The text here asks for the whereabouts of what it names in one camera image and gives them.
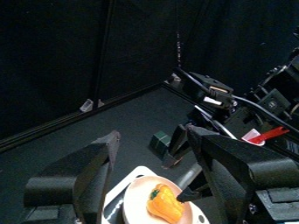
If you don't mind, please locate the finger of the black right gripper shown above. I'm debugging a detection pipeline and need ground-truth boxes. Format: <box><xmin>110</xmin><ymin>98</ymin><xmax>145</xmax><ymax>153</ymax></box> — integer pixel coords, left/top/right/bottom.
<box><xmin>174</xmin><ymin>172</ymin><xmax>213</xmax><ymax>204</ymax></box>
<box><xmin>161</xmin><ymin>123</ymin><xmax>192</xmax><ymax>170</ymax></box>

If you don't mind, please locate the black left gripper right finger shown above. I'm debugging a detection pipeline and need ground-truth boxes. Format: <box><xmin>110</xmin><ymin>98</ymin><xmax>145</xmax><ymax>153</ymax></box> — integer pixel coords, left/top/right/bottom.
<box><xmin>185</xmin><ymin>123</ymin><xmax>299</xmax><ymax>224</ymax></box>

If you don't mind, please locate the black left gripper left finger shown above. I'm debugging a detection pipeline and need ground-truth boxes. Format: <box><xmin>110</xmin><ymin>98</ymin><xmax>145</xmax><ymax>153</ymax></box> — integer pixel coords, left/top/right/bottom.
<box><xmin>22</xmin><ymin>129</ymin><xmax>122</xmax><ymax>224</ymax></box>

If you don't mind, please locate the small dark green cube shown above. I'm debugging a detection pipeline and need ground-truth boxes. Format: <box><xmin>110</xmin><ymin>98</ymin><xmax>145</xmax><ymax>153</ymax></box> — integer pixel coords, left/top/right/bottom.
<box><xmin>148</xmin><ymin>130</ymin><xmax>173</xmax><ymax>155</ymax></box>

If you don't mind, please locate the small white plastic cup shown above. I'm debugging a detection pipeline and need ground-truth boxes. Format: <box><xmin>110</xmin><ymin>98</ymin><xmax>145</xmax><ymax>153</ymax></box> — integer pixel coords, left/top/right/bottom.
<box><xmin>240</xmin><ymin>128</ymin><xmax>266</xmax><ymax>147</ymax></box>

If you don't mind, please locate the red plastic scoop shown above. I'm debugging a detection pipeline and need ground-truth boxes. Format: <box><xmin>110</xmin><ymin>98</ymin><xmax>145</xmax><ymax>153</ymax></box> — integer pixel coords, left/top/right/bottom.
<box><xmin>246</xmin><ymin>126</ymin><xmax>290</xmax><ymax>146</ymax></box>

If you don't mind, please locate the white flat tray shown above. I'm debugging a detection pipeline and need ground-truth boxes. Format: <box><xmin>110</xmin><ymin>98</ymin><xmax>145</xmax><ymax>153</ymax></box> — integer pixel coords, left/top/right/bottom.
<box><xmin>99</xmin><ymin>165</ymin><xmax>210</xmax><ymax>224</ymax></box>

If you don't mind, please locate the pink round plate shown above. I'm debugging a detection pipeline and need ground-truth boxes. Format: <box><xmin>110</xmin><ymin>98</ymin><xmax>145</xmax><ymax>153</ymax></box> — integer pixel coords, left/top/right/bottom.
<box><xmin>121</xmin><ymin>174</ymin><xmax>193</xmax><ymax>224</ymax></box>

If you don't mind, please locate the grey cylindrical handle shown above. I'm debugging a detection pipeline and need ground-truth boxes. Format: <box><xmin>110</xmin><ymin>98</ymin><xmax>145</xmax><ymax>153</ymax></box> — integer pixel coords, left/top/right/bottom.
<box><xmin>172</xmin><ymin>163</ymin><xmax>204</xmax><ymax>191</ymax></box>

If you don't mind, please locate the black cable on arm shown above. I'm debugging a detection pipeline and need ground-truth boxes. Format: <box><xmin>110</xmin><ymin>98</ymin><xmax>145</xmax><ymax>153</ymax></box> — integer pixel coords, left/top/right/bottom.
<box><xmin>176</xmin><ymin>68</ymin><xmax>299</xmax><ymax>135</ymax></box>

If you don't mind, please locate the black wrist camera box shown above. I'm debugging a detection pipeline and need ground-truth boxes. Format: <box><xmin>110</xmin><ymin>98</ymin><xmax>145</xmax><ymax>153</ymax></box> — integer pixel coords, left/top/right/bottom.
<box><xmin>172</xmin><ymin>67</ymin><xmax>236</xmax><ymax>109</ymax></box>

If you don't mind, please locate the silver corner bracket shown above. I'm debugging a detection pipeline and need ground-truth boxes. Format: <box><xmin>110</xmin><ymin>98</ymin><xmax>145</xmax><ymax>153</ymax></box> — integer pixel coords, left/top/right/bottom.
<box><xmin>78</xmin><ymin>98</ymin><xmax>105</xmax><ymax>114</ymax></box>
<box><xmin>166</xmin><ymin>73</ymin><xmax>182</xmax><ymax>84</ymax></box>

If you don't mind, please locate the black frame rail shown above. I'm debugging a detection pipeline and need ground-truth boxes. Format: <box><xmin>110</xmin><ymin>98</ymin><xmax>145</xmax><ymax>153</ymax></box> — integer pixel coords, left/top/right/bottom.
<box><xmin>0</xmin><ymin>81</ymin><xmax>164</xmax><ymax>154</ymax></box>

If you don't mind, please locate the black vertical frame post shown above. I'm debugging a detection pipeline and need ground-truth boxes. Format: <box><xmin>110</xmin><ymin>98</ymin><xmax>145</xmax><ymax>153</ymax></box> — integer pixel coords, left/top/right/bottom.
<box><xmin>91</xmin><ymin>0</ymin><xmax>117</xmax><ymax>102</ymax></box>

